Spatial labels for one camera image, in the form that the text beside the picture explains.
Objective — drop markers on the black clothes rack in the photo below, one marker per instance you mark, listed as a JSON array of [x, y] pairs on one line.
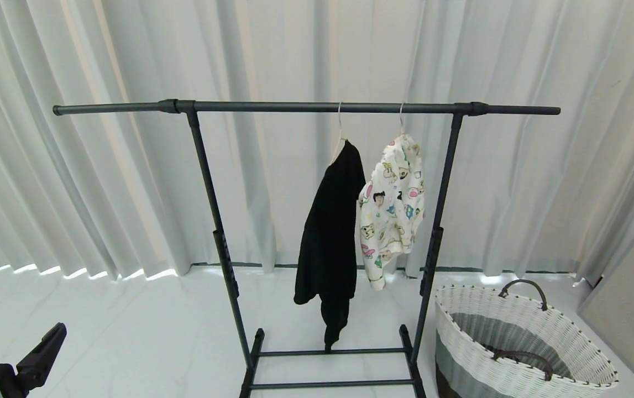
[[294, 106]]

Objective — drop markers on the white curtain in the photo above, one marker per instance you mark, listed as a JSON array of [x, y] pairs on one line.
[[129, 166]]

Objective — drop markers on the white laundry basket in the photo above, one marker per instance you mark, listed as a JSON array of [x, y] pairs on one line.
[[460, 331]]

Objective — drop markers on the cream printed garment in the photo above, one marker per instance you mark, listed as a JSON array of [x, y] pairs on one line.
[[391, 210]]

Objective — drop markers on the black garment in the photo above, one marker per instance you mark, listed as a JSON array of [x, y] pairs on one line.
[[330, 237]]

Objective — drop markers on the pink clothes hanger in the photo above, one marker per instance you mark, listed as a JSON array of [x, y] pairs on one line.
[[340, 127], [401, 119]]

